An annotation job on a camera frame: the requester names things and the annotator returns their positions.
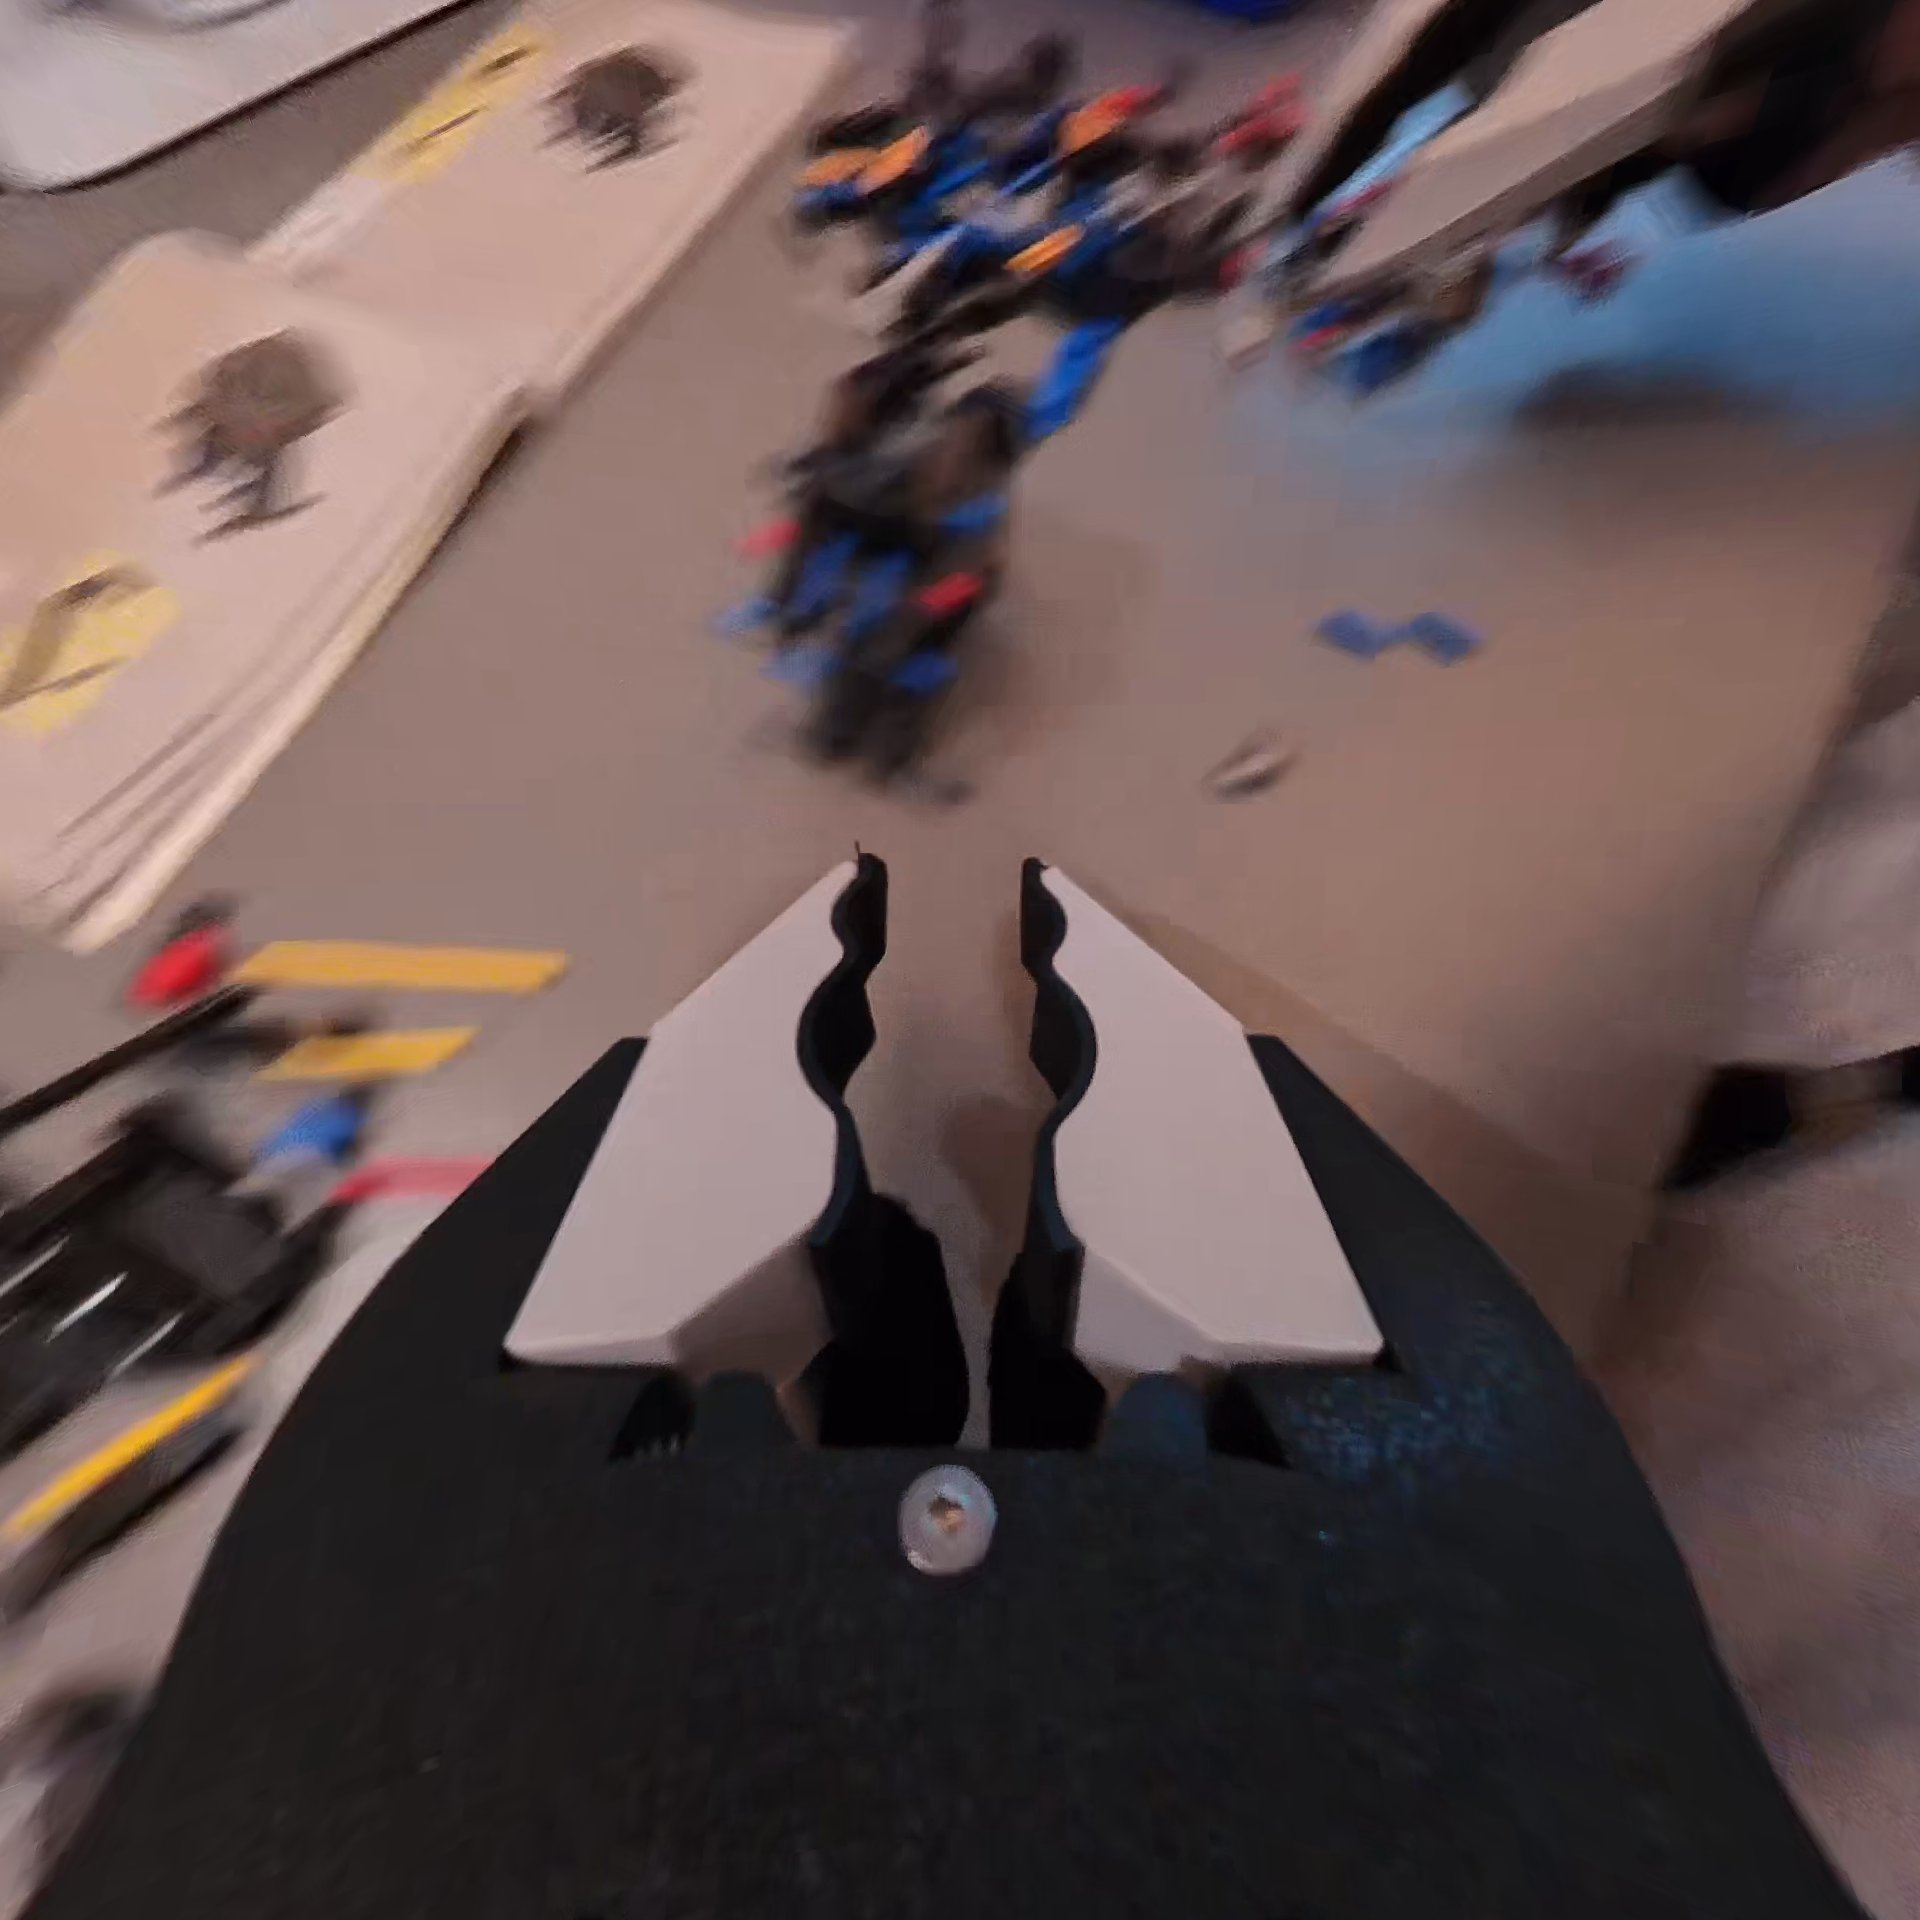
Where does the red strip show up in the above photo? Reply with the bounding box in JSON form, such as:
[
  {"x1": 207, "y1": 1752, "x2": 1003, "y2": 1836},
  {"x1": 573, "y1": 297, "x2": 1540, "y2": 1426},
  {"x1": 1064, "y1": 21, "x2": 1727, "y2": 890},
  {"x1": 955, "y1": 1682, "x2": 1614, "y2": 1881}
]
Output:
[{"x1": 324, "y1": 1150, "x2": 497, "y2": 1205}]

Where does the red lego piece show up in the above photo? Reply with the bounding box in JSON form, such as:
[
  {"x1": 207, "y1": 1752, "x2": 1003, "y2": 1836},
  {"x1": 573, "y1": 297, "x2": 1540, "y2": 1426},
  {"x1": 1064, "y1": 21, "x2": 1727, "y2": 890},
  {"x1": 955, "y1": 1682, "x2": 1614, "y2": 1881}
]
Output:
[{"x1": 128, "y1": 916, "x2": 238, "y2": 1010}]

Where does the pile of small lego pins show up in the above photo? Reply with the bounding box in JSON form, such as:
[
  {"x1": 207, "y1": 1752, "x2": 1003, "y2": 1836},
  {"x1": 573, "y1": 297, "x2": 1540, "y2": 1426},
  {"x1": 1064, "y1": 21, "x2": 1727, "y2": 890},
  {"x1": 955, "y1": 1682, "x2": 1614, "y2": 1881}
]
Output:
[{"x1": 792, "y1": 37, "x2": 1363, "y2": 449}]

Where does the small blue lego piece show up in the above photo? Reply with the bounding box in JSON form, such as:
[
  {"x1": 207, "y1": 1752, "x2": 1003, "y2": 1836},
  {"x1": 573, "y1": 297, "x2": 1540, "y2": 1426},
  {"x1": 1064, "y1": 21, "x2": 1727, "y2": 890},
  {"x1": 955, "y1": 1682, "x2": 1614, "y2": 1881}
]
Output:
[{"x1": 257, "y1": 1092, "x2": 377, "y2": 1169}]

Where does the lego instruction booklet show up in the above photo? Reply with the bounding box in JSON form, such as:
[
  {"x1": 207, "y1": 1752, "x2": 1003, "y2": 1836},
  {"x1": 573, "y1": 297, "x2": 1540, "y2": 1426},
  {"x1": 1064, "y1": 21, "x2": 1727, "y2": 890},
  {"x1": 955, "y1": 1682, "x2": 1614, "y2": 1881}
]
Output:
[{"x1": 0, "y1": 0, "x2": 860, "y2": 956}]

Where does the white rounded board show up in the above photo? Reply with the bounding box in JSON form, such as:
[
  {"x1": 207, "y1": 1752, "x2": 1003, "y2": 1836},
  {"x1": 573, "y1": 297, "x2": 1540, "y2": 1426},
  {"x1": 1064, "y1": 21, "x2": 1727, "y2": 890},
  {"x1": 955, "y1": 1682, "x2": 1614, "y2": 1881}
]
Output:
[{"x1": 0, "y1": 0, "x2": 462, "y2": 195}]

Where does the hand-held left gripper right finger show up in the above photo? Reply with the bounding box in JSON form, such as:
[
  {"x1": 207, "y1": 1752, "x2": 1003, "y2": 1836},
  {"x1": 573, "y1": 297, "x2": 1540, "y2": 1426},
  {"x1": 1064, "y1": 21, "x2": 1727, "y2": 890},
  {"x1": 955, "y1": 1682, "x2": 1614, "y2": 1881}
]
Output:
[{"x1": 984, "y1": 851, "x2": 1383, "y2": 1447}]

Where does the black brick assembly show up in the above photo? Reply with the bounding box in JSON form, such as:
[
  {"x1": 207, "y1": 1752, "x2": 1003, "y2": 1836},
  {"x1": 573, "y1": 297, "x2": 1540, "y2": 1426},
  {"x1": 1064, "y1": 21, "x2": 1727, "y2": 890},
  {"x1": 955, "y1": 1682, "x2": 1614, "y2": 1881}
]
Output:
[{"x1": 0, "y1": 988, "x2": 343, "y2": 1447}]

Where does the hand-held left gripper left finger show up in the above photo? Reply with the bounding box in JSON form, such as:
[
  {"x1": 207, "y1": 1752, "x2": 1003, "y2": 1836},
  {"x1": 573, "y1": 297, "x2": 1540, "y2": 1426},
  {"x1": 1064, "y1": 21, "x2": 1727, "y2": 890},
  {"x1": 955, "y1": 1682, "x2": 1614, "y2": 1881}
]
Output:
[{"x1": 500, "y1": 851, "x2": 975, "y2": 1447}]

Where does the yellow and black strip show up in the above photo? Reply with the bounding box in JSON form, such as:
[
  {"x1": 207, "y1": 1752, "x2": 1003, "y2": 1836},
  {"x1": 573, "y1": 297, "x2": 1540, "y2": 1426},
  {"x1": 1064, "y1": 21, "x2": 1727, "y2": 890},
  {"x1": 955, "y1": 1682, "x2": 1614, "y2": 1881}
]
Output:
[{"x1": 0, "y1": 1348, "x2": 267, "y2": 1564}]

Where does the short yellow strip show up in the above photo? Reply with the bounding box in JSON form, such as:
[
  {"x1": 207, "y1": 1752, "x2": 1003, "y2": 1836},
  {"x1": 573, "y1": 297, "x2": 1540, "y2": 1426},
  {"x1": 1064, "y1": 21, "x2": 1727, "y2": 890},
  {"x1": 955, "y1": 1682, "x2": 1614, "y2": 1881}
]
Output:
[{"x1": 258, "y1": 1028, "x2": 483, "y2": 1085}]

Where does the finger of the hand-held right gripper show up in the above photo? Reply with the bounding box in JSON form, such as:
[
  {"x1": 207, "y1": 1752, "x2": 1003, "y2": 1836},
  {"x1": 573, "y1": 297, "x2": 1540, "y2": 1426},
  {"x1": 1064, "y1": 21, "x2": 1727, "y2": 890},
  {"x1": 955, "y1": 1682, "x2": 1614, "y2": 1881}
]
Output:
[
  {"x1": 1287, "y1": 0, "x2": 1591, "y2": 214},
  {"x1": 1331, "y1": 0, "x2": 1767, "y2": 292}
]

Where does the partly built lego model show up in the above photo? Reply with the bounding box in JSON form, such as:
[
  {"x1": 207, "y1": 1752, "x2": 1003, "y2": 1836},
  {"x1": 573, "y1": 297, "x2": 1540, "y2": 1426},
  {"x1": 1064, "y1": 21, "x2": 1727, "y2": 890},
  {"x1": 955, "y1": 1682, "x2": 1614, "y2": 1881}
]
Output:
[{"x1": 711, "y1": 359, "x2": 1040, "y2": 784}]

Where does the person's right forearm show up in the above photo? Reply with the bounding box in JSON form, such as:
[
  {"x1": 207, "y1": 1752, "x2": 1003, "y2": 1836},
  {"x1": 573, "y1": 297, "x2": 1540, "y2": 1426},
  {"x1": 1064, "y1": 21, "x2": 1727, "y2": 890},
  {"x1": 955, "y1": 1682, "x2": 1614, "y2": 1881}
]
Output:
[{"x1": 1248, "y1": 158, "x2": 1920, "y2": 449}]

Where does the blue lego panel piece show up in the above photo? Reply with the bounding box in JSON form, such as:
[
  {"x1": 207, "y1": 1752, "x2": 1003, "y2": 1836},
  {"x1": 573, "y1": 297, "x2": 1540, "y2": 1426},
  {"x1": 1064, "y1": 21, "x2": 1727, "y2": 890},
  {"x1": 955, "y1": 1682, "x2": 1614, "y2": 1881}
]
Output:
[{"x1": 1323, "y1": 607, "x2": 1484, "y2": 666}]

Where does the long yellow strip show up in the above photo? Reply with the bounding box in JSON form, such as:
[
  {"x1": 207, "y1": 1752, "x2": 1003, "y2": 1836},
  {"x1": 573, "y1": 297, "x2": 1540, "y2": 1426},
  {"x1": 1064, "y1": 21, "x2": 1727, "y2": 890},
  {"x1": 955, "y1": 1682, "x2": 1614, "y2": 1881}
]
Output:
[{"x1": 238, "y1": 938, "x2": 567, "y2": 996}]

